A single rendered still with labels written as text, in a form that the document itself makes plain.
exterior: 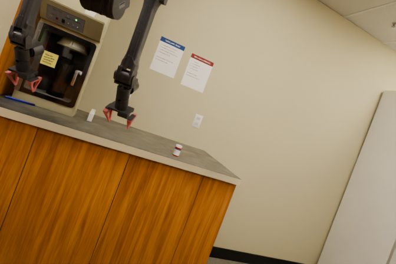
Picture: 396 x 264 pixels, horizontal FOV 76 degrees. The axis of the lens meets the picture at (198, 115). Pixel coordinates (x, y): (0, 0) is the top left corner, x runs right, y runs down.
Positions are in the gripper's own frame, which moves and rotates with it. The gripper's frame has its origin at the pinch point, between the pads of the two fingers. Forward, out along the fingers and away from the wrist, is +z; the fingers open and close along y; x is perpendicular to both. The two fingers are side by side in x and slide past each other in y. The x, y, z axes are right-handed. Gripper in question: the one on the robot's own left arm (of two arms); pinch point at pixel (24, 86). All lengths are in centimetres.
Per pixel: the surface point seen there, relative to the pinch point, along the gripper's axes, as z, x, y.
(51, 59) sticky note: -5.4, -24.9, 5.8
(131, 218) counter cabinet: 54, 6, -68
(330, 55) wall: -33, -184, -177
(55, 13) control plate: -29.1, -30.5, 7.7
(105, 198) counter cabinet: 44, 7, -52
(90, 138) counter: 13.8, 1.3, -37.0
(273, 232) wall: 133, -95, -188
